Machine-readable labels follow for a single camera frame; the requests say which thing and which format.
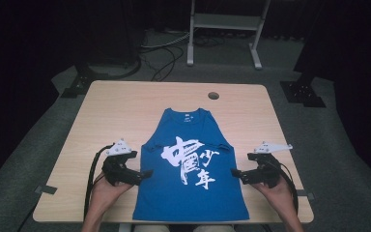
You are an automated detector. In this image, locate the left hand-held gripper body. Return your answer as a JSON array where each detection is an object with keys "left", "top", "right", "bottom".
[{"left": 100, "top": 138, "right": 143, "bottom": 188}]

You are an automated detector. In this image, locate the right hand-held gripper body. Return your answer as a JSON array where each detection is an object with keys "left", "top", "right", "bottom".
[{"left": 241, "top": 140, "right": 294, "bottom": 189}]

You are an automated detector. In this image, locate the blue printed t-shirt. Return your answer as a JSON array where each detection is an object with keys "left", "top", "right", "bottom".
[{"left": 132, "top": 107, "right": 250, "bottom": 222}]

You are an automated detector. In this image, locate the person's right hand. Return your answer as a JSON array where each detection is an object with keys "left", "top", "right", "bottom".
[{"left": 250, "top": 175, "right": 294, "bottom": 214}]

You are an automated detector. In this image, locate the person's left hand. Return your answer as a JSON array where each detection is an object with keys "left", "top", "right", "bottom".
[{"left": 90, "top": 172, "right": 133, "bottom": 211}]

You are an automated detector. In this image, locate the black tape strip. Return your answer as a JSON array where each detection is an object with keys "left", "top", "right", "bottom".
[
  {"left": 34, "top": 185, "right": 58, "bottom": 195},
  {"left": 297, "top": 189, "right": 316, "bottom": 202}
]

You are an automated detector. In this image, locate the black stand base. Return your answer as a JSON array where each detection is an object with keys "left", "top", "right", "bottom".
[
  {"left": 279, "top": 72, "right": 327, "bottom": 108},
  {"left": 60, "top": 62, "right": 110, "bottom": 100}
]

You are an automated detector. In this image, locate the white metal stand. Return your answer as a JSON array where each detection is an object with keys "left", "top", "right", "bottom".
[{"left": 186, "top": 0, "right": 271, "bottom": 71}]

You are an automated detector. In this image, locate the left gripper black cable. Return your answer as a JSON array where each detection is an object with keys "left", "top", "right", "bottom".
[{"left": 83, "top": 143, "right": 115, "bottom": 223}]

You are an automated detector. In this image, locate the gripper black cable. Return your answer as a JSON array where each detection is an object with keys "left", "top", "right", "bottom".
[
  {"left": 270, "top": 159, "right": 300, "bottom": 216},
  {"left": 83, "top": 143, "right": 115, "bottom": 223}
]

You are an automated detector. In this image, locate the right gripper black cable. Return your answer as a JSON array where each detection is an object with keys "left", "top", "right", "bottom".
[{"left": 270, "top": 159, "right": 300, "bottom": 216}]

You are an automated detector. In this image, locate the thick black floor hose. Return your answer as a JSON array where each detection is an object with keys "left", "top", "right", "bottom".
[{"left": 88, "top": 55, "right": 143, "bottom": 81}]

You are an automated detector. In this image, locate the thin black floor cable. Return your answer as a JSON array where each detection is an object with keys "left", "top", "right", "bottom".
[{"left": 140, "top": 43, "right": 186, "bottom": 82}]

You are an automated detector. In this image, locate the white floor cable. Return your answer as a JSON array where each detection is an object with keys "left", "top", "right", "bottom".
[{"left": 140, "top": 31, "right": 191, "bottom": 50}]

